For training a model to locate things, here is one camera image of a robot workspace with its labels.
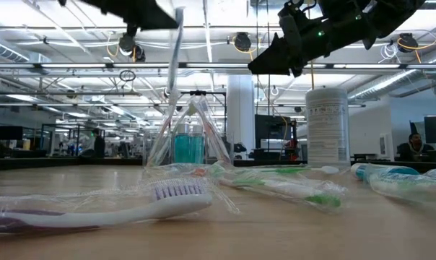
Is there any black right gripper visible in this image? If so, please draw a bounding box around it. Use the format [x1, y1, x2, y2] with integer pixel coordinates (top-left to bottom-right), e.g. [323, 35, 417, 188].
[247, 2, 349, 78]

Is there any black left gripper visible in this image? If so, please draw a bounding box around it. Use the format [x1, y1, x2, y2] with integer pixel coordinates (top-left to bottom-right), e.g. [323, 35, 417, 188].
[57, 0, 180, 37]

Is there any blue toothbrush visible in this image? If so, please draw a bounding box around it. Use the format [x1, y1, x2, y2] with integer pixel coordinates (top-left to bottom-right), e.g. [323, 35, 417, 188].
[145, 6, 187, 167]

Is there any purple toothbrush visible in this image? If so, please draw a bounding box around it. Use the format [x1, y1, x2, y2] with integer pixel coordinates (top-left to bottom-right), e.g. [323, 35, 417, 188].
[0, 173, 240, 235]

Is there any white building column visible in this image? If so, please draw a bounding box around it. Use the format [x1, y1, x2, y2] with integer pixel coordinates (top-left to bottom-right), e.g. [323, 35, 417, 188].
[226, 74, 256, 157]

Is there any black equipment cabinet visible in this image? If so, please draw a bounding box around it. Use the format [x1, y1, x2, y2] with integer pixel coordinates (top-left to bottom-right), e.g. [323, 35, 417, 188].
[254, 114, 298, 160]

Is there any long ceiling light bar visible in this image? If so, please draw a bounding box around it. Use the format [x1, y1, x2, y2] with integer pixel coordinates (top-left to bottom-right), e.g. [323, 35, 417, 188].
[0, 61, 436, 72]

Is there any white wipes canister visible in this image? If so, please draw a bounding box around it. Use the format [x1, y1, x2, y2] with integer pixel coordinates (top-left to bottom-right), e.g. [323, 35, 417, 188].
[305, 87, 352, 170]

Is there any person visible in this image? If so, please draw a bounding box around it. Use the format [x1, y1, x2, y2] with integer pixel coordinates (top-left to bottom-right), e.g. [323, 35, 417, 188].
[397, 132, 435, 163]
[92, 128, 107, 159]

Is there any black ceiling cord reel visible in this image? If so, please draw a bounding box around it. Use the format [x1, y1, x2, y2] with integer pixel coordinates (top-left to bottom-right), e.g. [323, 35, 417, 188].
[233, 31, 253, 53]
[397, 32, 420, 54]
[117, 31, 147, 63]

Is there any hanging black cable loop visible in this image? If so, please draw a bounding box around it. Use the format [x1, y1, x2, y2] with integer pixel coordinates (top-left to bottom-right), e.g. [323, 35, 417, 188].
[118, 69, 137, 83]

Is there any silver ventilation duct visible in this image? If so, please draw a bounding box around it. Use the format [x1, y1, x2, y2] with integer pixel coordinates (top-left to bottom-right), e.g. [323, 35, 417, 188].
[347, 45, 436, 103]
[0, 35, 52, 65]

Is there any black aluminium table frame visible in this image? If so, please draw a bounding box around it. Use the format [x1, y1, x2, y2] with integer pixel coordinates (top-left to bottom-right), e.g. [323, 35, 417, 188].
[0, 157, 436, 174]

